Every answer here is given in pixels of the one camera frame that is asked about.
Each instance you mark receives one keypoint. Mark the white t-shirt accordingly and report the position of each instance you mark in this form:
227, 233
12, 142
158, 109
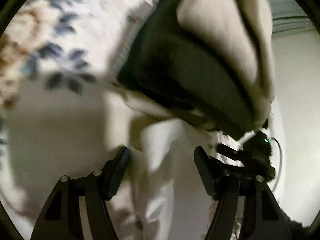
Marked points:
161, 195

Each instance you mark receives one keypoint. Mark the green curtain right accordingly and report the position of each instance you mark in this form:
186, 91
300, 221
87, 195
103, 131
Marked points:
289, 17

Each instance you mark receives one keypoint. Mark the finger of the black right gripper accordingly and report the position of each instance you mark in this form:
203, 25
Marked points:
229, 152

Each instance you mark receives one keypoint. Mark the floral bed sheet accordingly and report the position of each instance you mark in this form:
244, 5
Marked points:
62, 111

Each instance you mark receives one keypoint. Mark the folded beige garment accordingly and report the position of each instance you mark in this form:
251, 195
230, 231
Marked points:
241, 32

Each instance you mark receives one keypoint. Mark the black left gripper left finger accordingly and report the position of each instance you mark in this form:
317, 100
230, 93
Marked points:
106, 181

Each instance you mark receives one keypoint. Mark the folded black garment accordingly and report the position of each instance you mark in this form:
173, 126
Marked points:
176, 69

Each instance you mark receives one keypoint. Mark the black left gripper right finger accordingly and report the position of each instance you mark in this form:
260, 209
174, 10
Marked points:
217, 178

